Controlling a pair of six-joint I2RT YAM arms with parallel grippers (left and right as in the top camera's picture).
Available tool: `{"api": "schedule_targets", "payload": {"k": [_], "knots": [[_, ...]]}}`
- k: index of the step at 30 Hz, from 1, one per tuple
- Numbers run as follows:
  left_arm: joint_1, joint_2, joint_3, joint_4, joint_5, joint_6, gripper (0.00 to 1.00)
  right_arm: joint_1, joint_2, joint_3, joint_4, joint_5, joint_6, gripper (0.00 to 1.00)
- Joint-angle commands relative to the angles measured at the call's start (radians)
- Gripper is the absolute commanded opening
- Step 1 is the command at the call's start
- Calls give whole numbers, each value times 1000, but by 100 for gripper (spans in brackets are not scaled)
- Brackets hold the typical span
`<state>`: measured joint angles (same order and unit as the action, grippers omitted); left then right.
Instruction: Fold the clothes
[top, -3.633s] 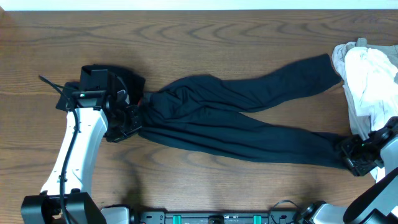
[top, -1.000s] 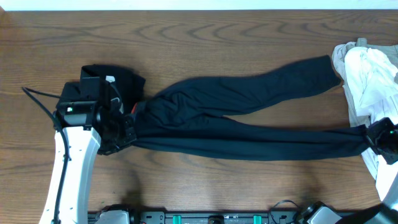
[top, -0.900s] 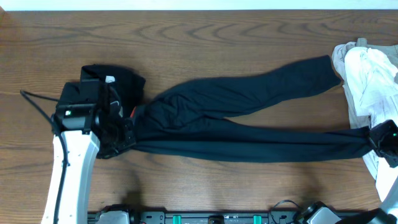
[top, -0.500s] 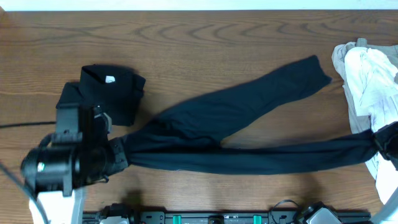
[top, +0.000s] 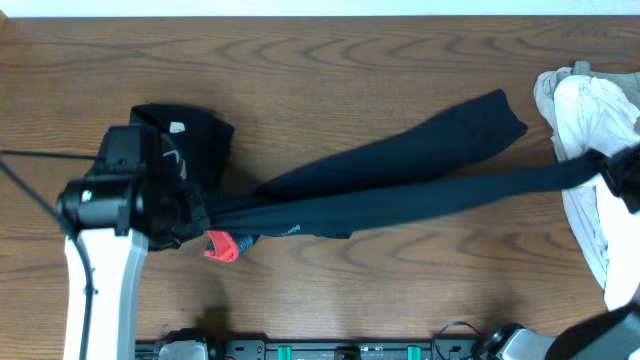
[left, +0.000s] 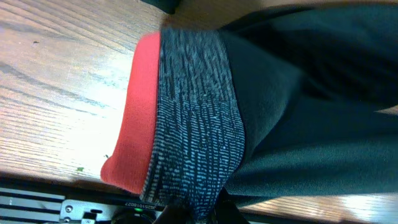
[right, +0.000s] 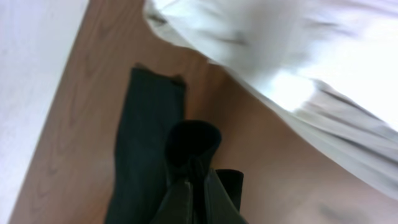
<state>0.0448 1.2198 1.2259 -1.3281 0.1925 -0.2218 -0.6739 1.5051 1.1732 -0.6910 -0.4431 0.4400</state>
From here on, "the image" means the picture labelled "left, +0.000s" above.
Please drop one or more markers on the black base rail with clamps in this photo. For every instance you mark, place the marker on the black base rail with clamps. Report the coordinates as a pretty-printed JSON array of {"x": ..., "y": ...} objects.
[{"x": 34, "y": 202}]

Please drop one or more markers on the dark navy leggings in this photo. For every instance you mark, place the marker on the dark navy leggings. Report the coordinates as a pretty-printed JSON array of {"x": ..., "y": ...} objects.
[{"x": 281, "y": 102}]

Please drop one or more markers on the folded black polo shirt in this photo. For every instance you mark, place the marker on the folded black polo shirt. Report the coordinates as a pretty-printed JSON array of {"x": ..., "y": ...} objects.
[{"x": 167, "y": 6}]

